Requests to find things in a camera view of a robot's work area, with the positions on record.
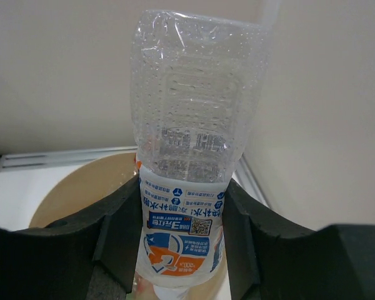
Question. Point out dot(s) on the blue-orange label white-cap bottle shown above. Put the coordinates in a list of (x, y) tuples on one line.
[(195, 84)]

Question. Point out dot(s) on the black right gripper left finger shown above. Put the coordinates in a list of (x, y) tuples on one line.
[(90, 254)]

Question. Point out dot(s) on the beige round plastic bin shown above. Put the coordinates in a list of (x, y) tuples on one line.
[(92, 182)]

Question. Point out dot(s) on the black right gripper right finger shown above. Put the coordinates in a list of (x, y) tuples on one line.
[(271, 257)]

